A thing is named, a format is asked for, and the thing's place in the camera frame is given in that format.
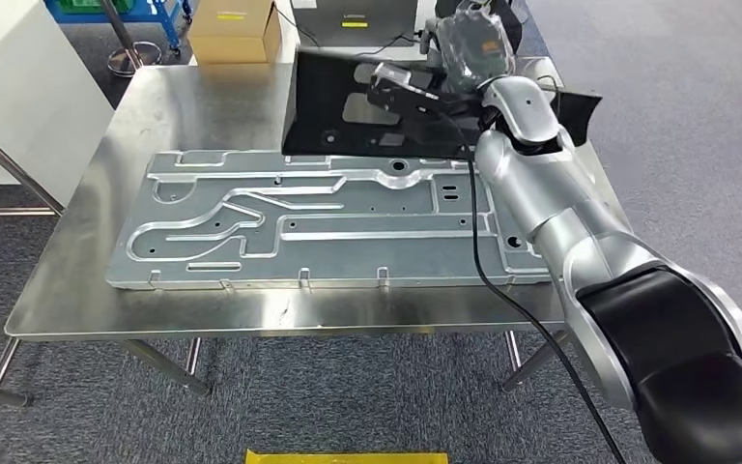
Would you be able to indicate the white cabinet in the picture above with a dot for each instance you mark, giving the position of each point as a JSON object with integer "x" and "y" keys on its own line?
{"x": 25, "y": 96}

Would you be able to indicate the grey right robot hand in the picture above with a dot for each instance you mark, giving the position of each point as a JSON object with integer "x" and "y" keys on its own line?
{"x": 476, "y": 48}

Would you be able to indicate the blue metal cart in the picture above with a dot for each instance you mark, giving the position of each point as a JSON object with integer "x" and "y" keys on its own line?
{"x": 169, "y": 19}

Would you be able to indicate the stainless steel workbench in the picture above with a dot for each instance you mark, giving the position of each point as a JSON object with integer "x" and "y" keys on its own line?
{"x": 217, "y": 109}

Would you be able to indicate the chrome stanchion pole with base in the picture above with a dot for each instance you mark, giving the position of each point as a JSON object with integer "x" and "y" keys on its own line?
{"x": 134, "y": 61}

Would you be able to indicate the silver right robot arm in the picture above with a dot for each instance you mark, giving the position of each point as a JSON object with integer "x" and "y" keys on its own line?
{"x": 537, "y": 186}

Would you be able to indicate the cardboard box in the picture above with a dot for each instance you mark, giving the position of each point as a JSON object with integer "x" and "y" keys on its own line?
{"x": 230, "y": 38}

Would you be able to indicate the green plastic crate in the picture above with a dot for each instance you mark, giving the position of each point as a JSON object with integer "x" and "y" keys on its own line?
{"x": 96, "y": 5}

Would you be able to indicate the steel frame side table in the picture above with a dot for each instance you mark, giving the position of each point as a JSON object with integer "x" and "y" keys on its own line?
{"x": 12, "y": 170}

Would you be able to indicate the yellow floor tape square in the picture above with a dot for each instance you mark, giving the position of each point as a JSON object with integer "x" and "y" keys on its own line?
{"x": 345, "y": 457}

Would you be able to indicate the grey laptop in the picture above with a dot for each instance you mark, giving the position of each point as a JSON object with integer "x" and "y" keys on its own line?
{"x": 358, "y": 16}

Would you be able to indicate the black plastic panel part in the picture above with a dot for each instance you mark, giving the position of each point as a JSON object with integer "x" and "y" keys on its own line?
{"x": 320, "y": 109}

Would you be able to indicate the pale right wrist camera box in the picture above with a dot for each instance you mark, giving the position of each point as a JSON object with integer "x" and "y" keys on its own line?
{"x": 391, "y": 73}

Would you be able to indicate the grey stamped metal plate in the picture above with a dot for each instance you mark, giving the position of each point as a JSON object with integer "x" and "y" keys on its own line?
{"x": 345, "y": 256}

